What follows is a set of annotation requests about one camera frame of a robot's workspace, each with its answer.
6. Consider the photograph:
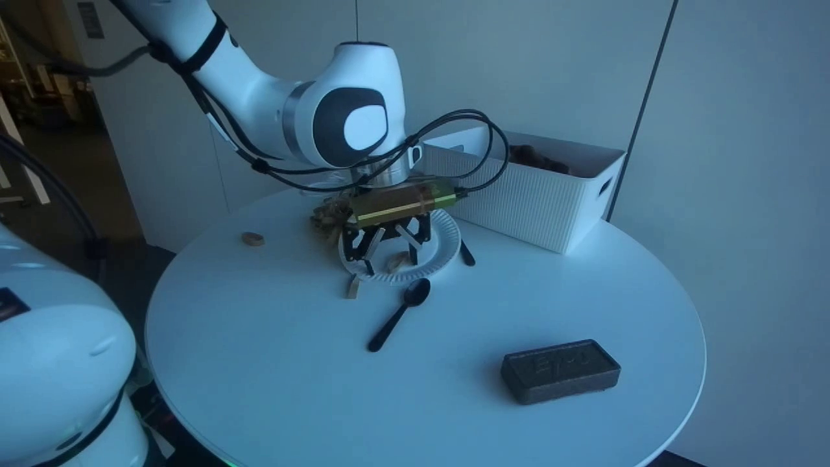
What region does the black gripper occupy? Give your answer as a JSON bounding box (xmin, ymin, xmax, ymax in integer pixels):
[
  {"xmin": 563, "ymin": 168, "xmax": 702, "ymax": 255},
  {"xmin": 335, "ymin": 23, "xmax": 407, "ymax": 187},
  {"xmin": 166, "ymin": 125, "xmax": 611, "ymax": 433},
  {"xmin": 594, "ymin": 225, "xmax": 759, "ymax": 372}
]
[{"xmin": 340, "ymin": 216, "xmax": 436, "ymax": 277}]

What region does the white paper plate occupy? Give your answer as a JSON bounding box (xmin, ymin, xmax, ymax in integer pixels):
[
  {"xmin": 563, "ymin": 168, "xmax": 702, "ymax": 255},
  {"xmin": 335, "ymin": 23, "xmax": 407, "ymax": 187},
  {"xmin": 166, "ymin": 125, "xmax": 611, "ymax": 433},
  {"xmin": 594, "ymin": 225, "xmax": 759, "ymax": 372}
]
[{"xmin": 328, "ymin": 204, "xmax": 466, "ymax": 281}]

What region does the black plastic spoon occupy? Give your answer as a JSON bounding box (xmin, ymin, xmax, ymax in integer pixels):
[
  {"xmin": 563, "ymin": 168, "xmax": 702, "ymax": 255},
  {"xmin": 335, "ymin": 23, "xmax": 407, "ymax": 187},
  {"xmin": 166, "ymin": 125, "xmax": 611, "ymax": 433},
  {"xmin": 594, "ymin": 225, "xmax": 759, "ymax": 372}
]
[{"xmin": 364, "ymin": 276, "xmax": 432, "ymax": 355}]

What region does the white storage box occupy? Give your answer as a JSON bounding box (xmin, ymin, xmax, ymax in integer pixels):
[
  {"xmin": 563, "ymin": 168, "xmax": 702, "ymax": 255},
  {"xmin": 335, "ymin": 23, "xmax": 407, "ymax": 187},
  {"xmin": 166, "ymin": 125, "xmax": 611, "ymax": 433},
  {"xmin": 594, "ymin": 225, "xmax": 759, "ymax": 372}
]
[{"xmin": 411, "ymin": 125, "xmax": 626, "ymax": 257}]

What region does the black rectangular block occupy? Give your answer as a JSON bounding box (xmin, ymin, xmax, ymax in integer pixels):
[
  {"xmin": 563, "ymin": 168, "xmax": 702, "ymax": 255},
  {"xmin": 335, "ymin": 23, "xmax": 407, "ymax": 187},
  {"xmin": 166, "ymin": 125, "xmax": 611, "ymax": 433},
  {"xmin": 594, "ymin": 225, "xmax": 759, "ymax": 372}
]
[{"xmin": 497, "ymin": 338, "xmax": 625, "ymax": 408}]

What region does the gold camera module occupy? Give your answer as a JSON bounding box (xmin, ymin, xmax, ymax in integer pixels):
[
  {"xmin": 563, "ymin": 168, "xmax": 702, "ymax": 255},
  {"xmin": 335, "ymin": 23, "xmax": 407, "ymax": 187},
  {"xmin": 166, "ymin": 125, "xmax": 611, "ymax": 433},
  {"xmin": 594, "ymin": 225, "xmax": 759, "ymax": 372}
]
[{"xmin": 346, "ymin": 182, "xmax": 459, "ymax": 230}]

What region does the thin black camera cable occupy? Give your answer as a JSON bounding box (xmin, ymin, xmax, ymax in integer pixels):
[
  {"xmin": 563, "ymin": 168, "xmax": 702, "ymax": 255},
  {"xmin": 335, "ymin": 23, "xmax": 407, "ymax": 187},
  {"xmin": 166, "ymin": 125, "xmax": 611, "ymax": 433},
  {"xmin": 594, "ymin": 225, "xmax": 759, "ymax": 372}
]
[{"xmin": 149, "ymin": 33, "xmax": 514, "ymax": 196}]

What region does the thick black cable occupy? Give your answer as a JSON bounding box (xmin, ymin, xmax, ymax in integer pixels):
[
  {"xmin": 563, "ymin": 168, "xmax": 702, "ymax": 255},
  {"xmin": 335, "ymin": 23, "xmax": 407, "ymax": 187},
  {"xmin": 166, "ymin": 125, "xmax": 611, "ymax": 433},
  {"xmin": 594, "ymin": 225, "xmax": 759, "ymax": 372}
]
[{"xmin": 0, "ymin": 133, "xmax": 106, "ymax": 261}]

